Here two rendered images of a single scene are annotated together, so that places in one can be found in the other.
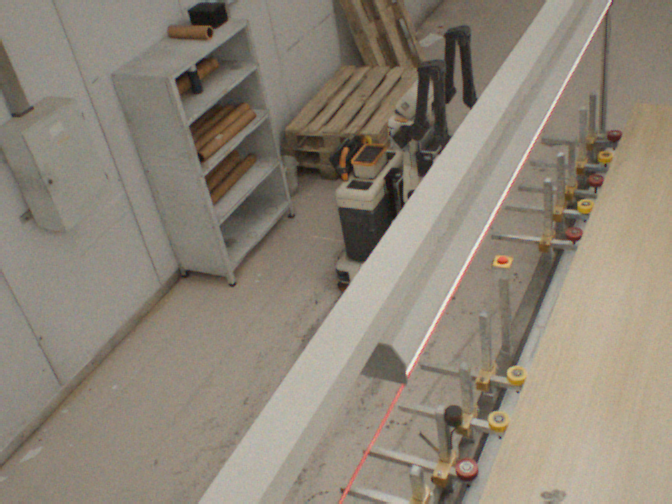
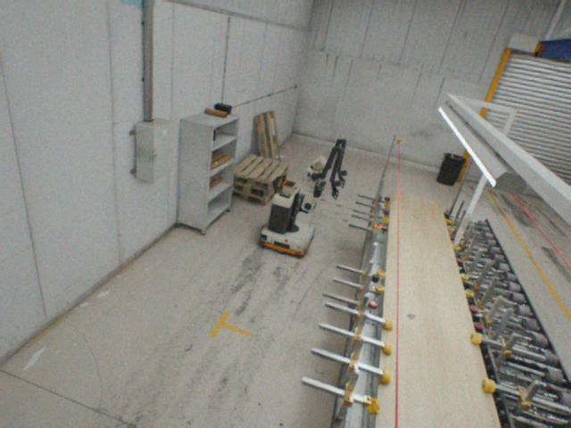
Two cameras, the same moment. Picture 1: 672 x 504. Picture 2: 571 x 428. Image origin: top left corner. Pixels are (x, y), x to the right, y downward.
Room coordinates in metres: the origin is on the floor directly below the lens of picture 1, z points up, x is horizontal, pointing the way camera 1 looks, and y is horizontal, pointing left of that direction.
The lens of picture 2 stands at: (-0.14, 1.35, 2.73)
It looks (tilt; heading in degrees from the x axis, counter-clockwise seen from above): 27 degrees down; 338
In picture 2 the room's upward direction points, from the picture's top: 11 degrees clockwise
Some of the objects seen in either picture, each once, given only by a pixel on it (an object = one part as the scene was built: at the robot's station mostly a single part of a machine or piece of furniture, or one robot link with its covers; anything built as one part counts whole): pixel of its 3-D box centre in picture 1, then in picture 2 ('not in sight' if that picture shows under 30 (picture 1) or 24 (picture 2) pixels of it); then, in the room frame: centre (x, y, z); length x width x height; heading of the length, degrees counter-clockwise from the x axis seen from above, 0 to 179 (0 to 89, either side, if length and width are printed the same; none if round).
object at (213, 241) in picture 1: (214, 154); (208, 170); (4.87, 0.74, 0.78); 0.90 x 0.45 x 1.55; 148
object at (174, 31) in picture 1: (190, 32); (215, 112); (4.97, 0.69, 1.59); 0.30 x 0.08 x 0.08; 58
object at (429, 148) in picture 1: (430, 149); (319, 186); (3.97, -0.60, 0.99); 0.28 x 0.16 x 0.22; 148
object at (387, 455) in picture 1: (416, 463); (348, 301); (1.92, -0.12, 0.84); 0.43 x 0.03 x 0.04; 58
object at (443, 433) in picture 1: (446, 453); (362, 297); (1.89, -0.23, 0.90); 0.04 x 0.04 x 0.48; 58
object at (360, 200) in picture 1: (379, 201); (286, 206); (4.18, -0.28, 0.59); 0.55 x 0.34 x 0.83; 148
